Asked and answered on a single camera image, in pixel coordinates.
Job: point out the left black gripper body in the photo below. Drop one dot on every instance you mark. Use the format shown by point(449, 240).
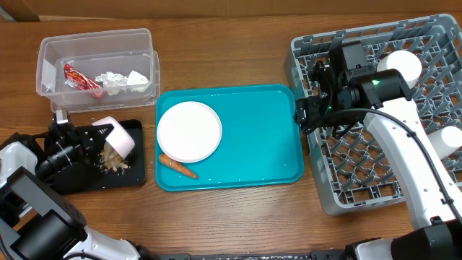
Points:
point(79, 150)

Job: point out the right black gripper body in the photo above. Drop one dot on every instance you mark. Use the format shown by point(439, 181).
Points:
point(320, 117)

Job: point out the white tissue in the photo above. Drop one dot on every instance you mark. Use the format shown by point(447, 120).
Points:
point(112, 82)

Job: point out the red snack wrapper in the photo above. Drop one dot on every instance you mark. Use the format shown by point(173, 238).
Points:
point(76, 79)

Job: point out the white paper liner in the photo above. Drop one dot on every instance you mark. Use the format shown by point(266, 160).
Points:
point(137, 82)

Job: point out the orange carrot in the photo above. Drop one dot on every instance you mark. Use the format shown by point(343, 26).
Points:
point(176, 166)

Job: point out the pink plate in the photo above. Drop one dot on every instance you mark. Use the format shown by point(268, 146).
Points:
point(189, 132)

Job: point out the white cup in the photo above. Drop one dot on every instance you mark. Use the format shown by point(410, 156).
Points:
point(407, 63)

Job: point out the pale green bowl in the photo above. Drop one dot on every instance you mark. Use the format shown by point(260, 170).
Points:
point(446, 141)

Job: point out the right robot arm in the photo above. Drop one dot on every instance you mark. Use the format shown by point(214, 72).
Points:
point(382, 101)

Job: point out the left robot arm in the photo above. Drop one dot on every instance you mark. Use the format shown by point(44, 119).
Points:
point(37, 222)

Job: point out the grey dishwasher rack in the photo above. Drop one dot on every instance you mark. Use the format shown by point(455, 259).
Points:
point(352, 173)

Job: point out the spilled rice and food scraps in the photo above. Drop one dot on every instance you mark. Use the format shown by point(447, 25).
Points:
point(110, 160)

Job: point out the black plastic tray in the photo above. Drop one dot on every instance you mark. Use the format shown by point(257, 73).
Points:
point(96, 177)

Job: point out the teal serving tray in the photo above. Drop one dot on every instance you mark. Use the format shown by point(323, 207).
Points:
point(260, 143)

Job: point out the clear plastic bin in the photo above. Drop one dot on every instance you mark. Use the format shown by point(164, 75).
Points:
point(93, 54)

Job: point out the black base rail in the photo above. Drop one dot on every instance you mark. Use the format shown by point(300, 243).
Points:
point(331, 254)

